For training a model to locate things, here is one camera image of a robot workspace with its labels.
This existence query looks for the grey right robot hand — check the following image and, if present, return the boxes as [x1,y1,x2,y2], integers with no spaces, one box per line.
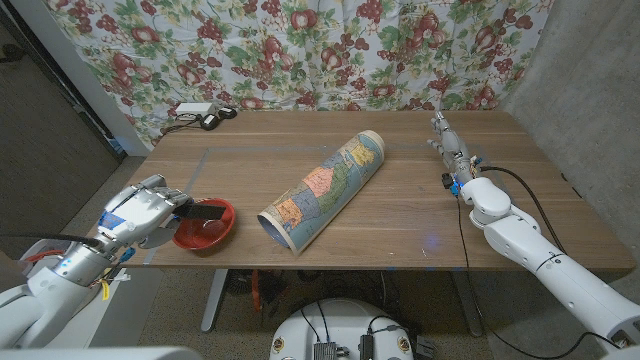
[427,110,484,185]

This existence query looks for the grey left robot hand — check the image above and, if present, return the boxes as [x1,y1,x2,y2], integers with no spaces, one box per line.
[97,173,195,254]

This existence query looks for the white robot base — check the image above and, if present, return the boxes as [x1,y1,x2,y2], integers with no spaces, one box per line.
[269,298,416,360]

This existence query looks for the red bowl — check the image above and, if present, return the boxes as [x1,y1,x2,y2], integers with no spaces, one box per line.
[172,197,236,251]

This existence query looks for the rolled colourful map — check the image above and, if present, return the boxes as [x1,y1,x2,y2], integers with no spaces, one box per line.
[257,129,386,257]

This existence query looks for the white bin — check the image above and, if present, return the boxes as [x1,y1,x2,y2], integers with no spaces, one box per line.
[19,238,71,289]

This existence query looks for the white table leg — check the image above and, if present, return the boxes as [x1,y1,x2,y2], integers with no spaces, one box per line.
[200,268,230,334]

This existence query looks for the dark brown door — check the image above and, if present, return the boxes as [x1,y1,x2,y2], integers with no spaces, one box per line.
[0,9,126,261]

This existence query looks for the black fan under table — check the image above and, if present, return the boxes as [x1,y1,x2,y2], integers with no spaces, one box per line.
[223,269,254,297]

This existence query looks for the white adapter box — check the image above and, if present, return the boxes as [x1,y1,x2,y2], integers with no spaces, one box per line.
[174,102,217,117]

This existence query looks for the white robot torso edge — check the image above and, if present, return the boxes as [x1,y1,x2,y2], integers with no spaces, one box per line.
[0,345,204,360]

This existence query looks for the floral fruit print backdrop cloth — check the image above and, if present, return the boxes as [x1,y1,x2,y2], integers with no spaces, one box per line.
[42,0,556,149]

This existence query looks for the dark table leg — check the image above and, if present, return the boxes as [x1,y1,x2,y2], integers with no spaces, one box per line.
[449,269,485,339]

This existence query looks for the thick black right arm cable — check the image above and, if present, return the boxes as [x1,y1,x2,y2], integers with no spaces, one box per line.
[479,165,566,254]

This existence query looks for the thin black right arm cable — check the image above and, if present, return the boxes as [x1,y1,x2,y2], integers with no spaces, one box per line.
[454,194,474,281]

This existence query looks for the black door handle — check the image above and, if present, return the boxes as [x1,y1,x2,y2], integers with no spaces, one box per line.
[0,43,25,65]

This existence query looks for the black cable on floor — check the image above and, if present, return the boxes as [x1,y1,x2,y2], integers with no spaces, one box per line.
[472,279,624,360]

